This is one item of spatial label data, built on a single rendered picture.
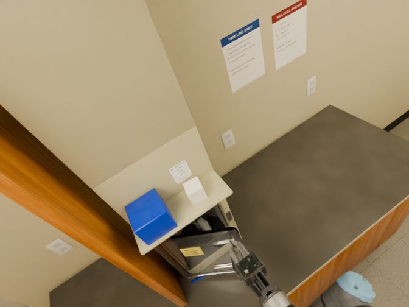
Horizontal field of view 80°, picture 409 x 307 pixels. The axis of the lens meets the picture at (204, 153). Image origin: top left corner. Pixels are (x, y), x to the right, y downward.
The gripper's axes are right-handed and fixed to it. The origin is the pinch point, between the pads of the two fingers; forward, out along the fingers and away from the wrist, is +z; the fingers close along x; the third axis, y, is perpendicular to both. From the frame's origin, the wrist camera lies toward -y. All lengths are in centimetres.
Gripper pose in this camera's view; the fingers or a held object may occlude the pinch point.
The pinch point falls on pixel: (232, 244)
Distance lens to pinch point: 90.0
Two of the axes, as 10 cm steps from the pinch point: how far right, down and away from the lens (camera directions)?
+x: -8.3, 5.3, -1.7
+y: -2.8, -6.6, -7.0
